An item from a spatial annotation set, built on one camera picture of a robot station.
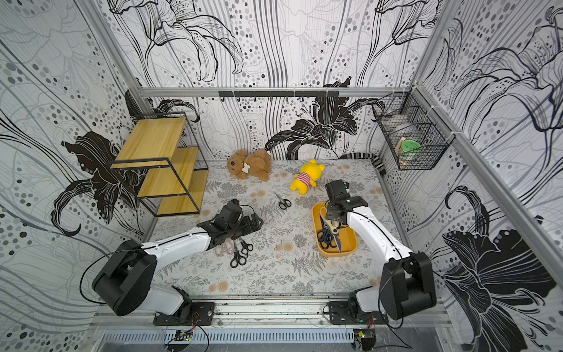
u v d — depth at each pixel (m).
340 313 0.72
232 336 0.64
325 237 0.88
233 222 0.70
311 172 1.08
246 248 0.88
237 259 0.86
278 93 0.92
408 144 0.80
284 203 1.02
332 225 0.82
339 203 0.61
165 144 0.80
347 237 0.89
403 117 0.96
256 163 1.04
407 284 0.41
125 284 0.43
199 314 0.73
